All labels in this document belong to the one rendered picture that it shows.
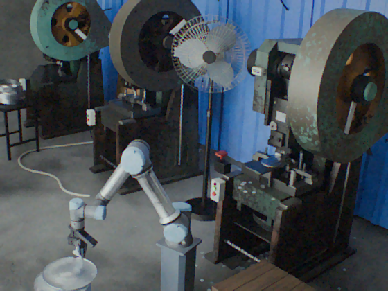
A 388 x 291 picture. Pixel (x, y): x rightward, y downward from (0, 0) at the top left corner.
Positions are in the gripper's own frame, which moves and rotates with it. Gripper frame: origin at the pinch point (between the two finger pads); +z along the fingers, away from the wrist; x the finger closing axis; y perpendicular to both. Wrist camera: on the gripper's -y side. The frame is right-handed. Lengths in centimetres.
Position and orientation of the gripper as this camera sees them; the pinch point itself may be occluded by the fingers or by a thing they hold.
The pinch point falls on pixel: (83, 258)
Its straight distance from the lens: 258.9
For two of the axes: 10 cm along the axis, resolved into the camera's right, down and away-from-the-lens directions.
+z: -0.5, 9.4, 3.4
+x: -3.1, 3.1, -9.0
